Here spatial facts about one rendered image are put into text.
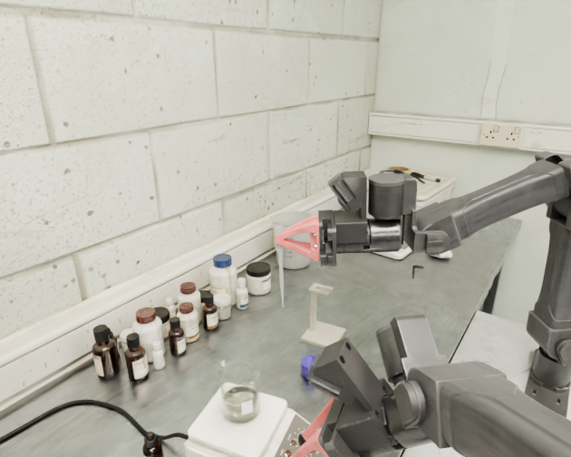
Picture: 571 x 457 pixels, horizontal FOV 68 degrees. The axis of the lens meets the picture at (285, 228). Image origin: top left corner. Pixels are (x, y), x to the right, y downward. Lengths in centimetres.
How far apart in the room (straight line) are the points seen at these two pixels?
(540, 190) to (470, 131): 110
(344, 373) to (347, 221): 27
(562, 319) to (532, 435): 59
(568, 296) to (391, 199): 38
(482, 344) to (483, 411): 72
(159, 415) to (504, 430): 64
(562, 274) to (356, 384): 49
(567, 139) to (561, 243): 100
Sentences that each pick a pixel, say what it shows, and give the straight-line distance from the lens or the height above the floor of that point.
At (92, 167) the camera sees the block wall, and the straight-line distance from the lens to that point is 96.
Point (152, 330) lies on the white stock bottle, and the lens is 94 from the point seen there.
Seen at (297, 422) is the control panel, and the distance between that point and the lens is 74.
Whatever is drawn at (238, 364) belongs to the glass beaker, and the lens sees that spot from 70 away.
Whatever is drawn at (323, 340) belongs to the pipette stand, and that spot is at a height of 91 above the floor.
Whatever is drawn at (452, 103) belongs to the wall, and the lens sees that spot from 191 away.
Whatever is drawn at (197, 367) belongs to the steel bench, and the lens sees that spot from 95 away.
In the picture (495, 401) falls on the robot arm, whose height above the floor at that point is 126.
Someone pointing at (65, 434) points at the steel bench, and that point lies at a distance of 89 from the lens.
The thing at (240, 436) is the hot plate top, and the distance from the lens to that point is 69.
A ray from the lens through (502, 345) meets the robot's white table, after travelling 110.
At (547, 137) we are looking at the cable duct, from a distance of 182.
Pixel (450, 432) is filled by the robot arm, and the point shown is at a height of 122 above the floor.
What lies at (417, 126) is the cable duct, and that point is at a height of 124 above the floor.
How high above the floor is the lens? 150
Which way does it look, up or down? 22 degrees down
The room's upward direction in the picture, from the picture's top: straight up
